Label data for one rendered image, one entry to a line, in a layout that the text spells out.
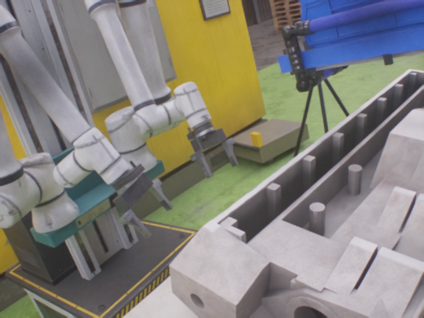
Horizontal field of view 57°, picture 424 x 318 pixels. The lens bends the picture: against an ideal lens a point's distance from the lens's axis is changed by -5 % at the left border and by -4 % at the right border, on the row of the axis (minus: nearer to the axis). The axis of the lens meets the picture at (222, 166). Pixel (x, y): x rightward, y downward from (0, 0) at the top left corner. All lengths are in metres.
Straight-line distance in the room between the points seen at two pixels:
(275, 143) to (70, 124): 2.22
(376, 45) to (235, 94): 2.81
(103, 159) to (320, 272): 0.77
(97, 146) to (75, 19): 1.45
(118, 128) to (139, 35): 0.41
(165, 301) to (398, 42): 0.74
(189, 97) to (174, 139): 1.72
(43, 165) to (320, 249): 1.16
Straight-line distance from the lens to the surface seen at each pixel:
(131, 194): 1.24
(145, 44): 1.80
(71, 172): 1.30
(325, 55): 1.00
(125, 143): 1.85
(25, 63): 1.44
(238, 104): 3.69
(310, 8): 1.01
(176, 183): 3.27
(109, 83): 2.63
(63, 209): 1.66
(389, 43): 0.92
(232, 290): 0.66
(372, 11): 0.89
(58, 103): 1.41
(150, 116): 1.57
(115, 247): 2.15
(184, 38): 3.31
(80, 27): 2.58
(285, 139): 3.43
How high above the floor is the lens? 1.36
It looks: 22 degrees down
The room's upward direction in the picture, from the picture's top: 15 degrees counter-clockwise
